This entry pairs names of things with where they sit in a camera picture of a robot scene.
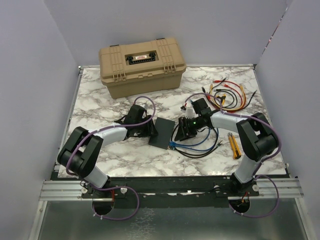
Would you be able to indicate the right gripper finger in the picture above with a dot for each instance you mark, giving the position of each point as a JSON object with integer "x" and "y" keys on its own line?
{"x": 188, "y": 134}
{"x": 181, "y": 133}

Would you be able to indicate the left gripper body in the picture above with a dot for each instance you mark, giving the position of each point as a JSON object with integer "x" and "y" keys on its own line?
{"x": 145, "y": 129}

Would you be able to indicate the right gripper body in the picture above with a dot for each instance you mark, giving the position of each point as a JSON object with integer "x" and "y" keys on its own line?
{"x": 194, "y": 124}

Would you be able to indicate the dark grey network switch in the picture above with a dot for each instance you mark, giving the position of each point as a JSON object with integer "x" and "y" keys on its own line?
{"x": 164, "y": 128}

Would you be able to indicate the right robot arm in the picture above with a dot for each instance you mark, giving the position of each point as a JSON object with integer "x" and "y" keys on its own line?
{"x": 257, "y": 138}

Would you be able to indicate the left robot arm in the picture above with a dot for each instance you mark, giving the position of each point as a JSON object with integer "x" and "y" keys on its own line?
{"x": 80, "y": 152}

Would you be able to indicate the tan plastic toolbox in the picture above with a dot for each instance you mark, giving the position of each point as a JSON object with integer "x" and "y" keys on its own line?
{"x": 139, "y": 68}

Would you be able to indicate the yellow utility knife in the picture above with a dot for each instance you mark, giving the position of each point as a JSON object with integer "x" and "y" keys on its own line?
{"x": 234, "y": 146}

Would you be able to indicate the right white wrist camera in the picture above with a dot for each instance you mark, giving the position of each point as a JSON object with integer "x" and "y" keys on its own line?
{"x": 188, "y": 112}

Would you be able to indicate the black mounting base plate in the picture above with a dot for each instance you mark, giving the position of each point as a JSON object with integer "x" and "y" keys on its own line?
{"x": 172, "y": 184}

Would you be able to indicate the aluminium front rail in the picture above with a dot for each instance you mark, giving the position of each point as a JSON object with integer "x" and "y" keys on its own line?
{"x": 286, "y": 188}

